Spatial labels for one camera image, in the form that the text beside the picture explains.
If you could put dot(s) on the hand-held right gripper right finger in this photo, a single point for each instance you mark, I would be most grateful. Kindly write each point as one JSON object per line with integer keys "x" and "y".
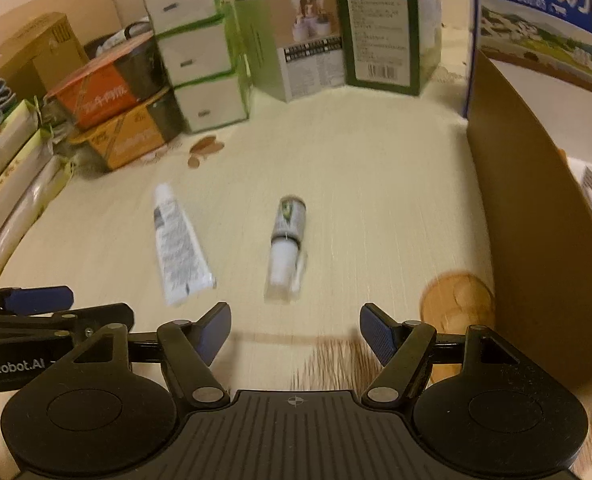
{"x": 375, "y": 332}

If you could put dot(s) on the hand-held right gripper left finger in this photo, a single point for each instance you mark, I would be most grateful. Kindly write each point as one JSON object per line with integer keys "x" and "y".
{"x": 216, "y": 330}

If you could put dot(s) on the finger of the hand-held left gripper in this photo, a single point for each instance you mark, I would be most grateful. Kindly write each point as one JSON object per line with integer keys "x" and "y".
{"x": 111, "y": 314}
{"x": 36, "y": 299}

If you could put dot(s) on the white squeeze tube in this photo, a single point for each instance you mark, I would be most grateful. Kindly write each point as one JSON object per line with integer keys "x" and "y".
{"x": 176, "y": 240}

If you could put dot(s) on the small dropper bottle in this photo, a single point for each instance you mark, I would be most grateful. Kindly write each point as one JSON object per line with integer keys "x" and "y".
{"x": 283, "y": 250}

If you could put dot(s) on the brown shoe box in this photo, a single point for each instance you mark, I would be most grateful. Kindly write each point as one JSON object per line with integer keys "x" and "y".
{"x": 525, "y": 210}

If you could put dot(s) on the yellow instant rice bowl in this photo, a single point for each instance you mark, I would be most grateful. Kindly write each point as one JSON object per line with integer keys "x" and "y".
{"x": 126, "y": 140}

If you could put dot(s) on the red instant rice bowl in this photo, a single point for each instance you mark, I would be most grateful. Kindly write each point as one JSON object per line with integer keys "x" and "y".
{"x": 96, "y": 95}

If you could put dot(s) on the green white tissue pack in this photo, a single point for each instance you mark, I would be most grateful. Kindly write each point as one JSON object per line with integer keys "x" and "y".
{"x": 211, "y": 105}
{"x": 181, "y": 2}
{"x": 196, "y": 55}

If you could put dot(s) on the brown cardboard box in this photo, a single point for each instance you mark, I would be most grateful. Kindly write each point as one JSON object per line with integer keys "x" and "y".
{"x": 26, "y": 55}

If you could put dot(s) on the black white bag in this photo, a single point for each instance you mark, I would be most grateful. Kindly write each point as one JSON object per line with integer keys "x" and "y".
{"x": 121, "y": 37}

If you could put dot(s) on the white green photo box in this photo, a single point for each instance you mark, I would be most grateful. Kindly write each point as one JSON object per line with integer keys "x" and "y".
{"x": 296, "y": 45}

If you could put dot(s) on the dark green box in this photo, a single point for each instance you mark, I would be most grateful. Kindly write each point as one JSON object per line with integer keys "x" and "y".
{"x": 380, "y": 35}

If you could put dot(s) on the blue milk carton box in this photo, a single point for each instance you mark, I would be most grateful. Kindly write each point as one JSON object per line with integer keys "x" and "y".
{"x": 535, "y": 10}

